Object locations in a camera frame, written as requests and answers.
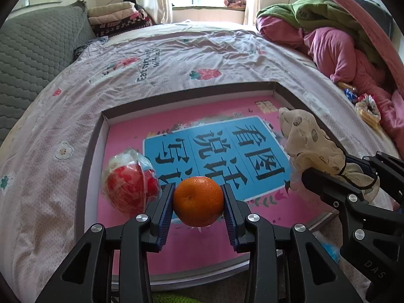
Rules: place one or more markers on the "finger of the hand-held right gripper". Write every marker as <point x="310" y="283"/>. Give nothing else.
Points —
<point x="325" y="186"/>
<point x="388" y="170"/>

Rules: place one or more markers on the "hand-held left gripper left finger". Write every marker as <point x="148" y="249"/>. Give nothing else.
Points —
<point x="165" y="217"/>

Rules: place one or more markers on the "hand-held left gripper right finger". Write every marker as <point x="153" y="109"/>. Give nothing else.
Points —
<point x="232" y="221"/>

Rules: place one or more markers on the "orange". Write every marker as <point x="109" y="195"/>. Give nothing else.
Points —
<point x="198" y="200"/>

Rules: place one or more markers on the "blue toy egg packet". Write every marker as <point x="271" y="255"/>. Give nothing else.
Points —
<point x="329" y="249"/>

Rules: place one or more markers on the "cream dotted cloth pouch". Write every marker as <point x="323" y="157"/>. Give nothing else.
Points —
<point x="306" y="145"/>

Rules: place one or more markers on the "red toy egg packet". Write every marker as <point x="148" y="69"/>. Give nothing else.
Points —
<point x="129" y="183"/>

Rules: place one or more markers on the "shallow grey cardboard box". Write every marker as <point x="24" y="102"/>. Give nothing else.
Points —
<point x="86" y="176"/>

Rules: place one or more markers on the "yellow biscuit packet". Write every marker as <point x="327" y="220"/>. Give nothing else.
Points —
<point x="367" y="112"/>

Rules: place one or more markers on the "pink picture book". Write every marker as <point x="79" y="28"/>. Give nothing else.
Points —
<point x="202" y="151"/>

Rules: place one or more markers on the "small blue snack packet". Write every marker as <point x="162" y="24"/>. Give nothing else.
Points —
<point x="350" y="95"/>

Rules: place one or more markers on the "small yellow snack packet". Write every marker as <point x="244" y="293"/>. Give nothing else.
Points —
<point x="345" y="86"/>

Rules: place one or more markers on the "pink duvet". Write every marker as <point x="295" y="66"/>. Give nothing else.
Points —
<point x="334" y="50"/>

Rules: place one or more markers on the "pink quilted pad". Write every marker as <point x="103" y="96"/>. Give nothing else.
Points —
<point x="375" y="28"/>

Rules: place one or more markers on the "green blanket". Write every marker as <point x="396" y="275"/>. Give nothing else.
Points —
<point x="315" y="9"/>

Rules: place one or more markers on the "dark patterned cloth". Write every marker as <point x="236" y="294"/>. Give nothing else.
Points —
<point x="90" y="48"/>

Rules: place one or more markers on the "floral cloth bundle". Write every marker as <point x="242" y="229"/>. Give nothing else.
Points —
<point x="235" y="2"/>

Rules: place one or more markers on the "grey quilted headboard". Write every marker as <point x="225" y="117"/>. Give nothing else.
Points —
<point x="31" y="63"/>

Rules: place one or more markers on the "stack of folded blankets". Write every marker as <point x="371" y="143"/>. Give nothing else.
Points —
<point x="116" y="17"/>

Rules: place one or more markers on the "black wall television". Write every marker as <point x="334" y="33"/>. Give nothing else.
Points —
<point x="375" y="6"/>

